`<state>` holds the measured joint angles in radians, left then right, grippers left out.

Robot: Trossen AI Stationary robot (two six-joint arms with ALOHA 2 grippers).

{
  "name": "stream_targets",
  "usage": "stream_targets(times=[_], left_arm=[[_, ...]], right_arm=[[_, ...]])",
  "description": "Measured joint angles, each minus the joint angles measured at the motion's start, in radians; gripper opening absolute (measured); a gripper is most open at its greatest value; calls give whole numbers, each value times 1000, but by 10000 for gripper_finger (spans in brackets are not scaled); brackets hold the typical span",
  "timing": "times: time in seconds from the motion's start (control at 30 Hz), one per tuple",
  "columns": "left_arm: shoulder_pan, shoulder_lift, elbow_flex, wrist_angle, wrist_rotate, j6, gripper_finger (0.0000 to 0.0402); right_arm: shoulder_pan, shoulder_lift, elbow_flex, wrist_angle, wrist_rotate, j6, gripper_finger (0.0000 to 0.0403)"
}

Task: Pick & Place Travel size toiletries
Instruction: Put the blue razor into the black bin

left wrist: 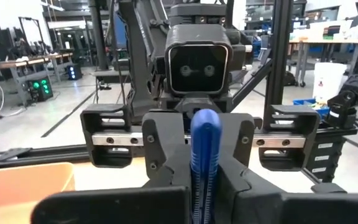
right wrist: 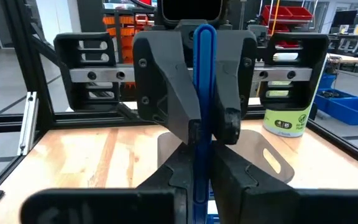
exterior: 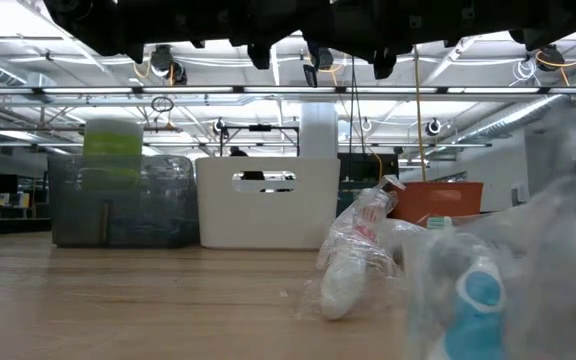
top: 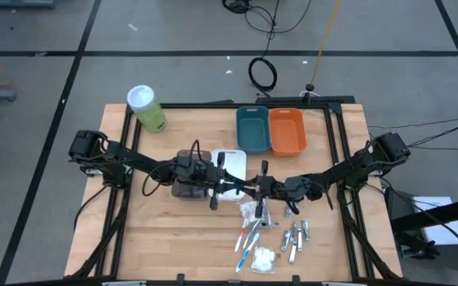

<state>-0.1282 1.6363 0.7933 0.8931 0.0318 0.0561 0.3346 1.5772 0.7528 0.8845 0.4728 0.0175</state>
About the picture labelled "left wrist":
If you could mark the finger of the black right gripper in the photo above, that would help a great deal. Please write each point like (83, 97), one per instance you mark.
(163, 140)
(236, 140)

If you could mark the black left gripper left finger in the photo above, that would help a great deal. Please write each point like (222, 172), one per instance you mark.
(120, 208)

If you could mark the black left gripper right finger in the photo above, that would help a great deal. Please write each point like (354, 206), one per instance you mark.
(291, 208)

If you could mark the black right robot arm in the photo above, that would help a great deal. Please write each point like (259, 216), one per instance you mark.
(141, 46)

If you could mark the blue crate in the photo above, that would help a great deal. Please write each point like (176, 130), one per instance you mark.
(303, 104)

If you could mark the blue lit computer tower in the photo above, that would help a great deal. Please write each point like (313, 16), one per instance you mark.
(74, 72)

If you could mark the green lit computer tower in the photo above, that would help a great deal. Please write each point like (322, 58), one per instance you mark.
(40, 88)

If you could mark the orange plastic bin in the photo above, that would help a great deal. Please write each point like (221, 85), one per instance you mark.
(20, 193)

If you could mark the white bucket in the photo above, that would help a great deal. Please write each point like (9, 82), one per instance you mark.
(329, 81)

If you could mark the wooden workbench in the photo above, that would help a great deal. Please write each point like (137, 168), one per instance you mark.
(26, 62)

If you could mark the wooden table with clutter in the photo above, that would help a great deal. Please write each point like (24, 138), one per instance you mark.
(322, 41)

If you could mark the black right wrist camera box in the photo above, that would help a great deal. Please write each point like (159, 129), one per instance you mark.
(197, 40)

